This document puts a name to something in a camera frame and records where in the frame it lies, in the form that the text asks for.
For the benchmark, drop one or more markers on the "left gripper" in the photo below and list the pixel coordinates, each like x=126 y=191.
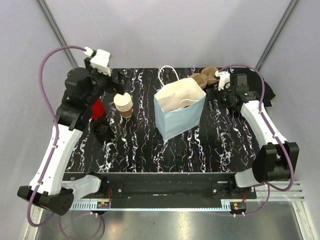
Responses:
x=118 y=87

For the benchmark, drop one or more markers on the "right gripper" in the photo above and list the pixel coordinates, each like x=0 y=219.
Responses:
x=219 y=92

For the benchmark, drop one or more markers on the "stack of paper cups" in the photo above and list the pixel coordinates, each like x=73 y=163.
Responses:
x=124 y=104

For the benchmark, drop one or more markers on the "stack of pulp cup carriers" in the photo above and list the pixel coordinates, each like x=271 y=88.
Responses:
x=206 y=77

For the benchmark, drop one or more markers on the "light blue paper bag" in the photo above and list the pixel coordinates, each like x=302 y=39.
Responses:
x=178 y=105

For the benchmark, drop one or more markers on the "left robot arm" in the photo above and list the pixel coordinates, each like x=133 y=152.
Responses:
x=83 y=88

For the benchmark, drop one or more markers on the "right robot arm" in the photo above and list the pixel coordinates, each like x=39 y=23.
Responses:
x=277 y=158

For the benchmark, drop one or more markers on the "red cup with stirrers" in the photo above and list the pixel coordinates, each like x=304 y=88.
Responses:
x=98 y=110

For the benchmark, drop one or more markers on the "black cloth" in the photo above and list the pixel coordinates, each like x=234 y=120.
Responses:
x=255 y=84

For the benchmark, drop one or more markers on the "stack of black lids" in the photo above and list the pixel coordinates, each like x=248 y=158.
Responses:
x=103 y=132

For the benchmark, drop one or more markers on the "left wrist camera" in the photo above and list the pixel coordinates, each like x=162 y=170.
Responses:
x=99 y=60

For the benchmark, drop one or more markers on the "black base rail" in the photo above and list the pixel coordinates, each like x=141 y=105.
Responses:
x=174 y=191

